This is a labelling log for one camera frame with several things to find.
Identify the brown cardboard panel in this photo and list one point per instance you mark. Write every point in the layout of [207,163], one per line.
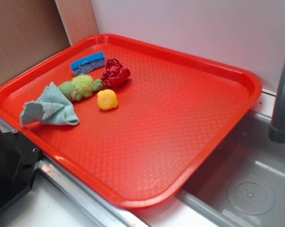
[31,31]

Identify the light blue cloth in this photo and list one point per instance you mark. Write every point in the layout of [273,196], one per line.
[51,108]

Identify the blue sponge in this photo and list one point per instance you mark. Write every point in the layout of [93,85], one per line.
[88,64]

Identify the red fabric scrunchie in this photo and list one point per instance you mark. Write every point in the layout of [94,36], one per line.
[115,73]

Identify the yellow rubber duck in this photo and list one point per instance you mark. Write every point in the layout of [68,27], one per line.
[107,99]

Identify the green plush toy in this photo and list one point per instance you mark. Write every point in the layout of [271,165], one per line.
[82,86]

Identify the sink drain cover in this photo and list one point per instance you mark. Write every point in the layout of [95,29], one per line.
[251,198]

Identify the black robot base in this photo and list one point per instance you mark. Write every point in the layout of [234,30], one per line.
[19,160]

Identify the red plastic tray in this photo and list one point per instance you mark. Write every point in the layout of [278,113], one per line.
[172,112]

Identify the grey plastic sink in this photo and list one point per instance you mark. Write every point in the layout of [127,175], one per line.
[246,153]

